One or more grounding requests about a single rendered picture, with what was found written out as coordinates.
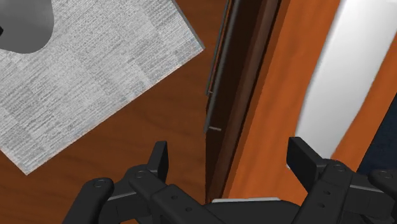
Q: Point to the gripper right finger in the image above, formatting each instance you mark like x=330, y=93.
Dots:
x=335, y=189

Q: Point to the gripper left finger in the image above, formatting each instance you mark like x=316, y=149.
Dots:
x=145, y=192

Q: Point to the brown wooden chest of drawers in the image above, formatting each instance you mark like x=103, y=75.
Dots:
x=273, y=124

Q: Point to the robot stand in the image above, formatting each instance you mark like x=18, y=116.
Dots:
x=93, y=77

